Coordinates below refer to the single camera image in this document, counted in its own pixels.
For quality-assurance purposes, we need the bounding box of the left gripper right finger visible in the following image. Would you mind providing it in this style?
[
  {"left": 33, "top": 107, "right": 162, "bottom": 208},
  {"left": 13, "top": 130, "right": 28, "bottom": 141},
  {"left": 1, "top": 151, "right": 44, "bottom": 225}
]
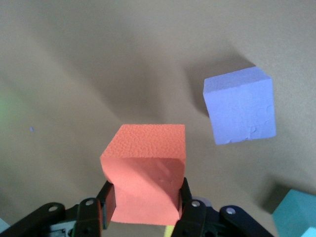
[{"left": 172, "top": 177, "right": 274, "bottom": 237}]

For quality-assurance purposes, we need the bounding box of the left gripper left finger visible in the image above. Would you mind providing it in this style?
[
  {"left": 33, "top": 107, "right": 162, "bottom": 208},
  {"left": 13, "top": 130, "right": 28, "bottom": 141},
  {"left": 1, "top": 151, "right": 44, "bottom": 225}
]
[{"left": 0, "top": 181, "right": 117, "bottom": 237}]

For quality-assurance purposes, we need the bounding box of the orange foam cube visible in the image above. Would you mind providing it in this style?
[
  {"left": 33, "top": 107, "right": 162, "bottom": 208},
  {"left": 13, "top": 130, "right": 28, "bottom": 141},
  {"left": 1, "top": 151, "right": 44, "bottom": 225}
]
[{"left": 100, "top": 124, "right": 186, "bottom": 226}]

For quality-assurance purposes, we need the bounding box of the teal foam cube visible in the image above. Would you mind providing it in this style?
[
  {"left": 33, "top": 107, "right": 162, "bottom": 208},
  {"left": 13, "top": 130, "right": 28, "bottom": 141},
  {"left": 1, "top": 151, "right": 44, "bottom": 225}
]
[{"left": 272, "top": 189, "right": 316, "bottom": 237}]

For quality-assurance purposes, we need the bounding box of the purple foam cube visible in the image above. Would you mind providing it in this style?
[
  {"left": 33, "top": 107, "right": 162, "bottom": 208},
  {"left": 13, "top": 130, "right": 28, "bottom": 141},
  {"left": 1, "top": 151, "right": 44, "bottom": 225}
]
[{"left": 203, "top": 66, "right": 277, "bottom": 146}]

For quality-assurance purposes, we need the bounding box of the brown table mat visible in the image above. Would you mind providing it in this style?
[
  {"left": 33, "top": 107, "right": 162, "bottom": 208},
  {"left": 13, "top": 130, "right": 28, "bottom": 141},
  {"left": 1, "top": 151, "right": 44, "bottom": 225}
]
[{"left": 0, "top": 0, "right": 316, "bottom": 237}]

